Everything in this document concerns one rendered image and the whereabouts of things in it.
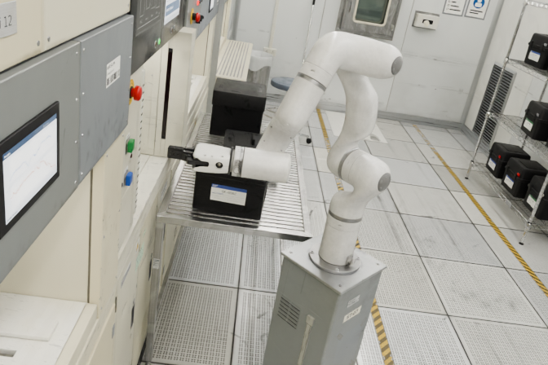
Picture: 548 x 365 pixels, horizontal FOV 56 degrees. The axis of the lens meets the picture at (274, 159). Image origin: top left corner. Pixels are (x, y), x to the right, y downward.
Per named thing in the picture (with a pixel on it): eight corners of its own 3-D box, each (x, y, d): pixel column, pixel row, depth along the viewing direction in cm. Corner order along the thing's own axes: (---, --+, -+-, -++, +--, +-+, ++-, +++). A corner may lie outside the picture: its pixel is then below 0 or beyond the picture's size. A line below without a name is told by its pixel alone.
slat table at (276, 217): (280, 384, 226) (312, 236, 197) (143, 367, 222) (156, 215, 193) (277, 231, 345) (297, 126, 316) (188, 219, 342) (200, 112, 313)
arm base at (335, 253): (370, 263, 186) (382, 219, 179) (338, 281, 173) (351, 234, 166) (330, 239, 197) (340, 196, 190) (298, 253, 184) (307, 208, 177)
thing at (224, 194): (191, 208, 202) (195, 169, 195) (205, 179, 228) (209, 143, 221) (260, 221, 201) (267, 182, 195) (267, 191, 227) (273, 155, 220)
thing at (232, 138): (280, 177, 243) (285, 151, 238) (218, 169, 240) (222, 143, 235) (278, 153, 270) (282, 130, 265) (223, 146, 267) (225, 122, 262)
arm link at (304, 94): (293, 76, 151) (243, 165, 152) (299, 71, 136) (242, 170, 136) (320, 91, 152) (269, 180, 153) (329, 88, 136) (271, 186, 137)
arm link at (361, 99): (354, 195, 168) (320, 175, 178) (378, 182, 174) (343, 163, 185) (366, 47, 142) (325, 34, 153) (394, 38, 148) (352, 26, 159)
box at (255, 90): (259, 142, 282) (267, 98, 272) (207, 134, 279) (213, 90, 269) (259, 125, 308) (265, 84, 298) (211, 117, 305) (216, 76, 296)
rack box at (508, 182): (497, 182, 447) (506, 155, 437) (527, 186, 448) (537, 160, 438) (511, 198, 419) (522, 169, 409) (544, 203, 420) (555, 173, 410)
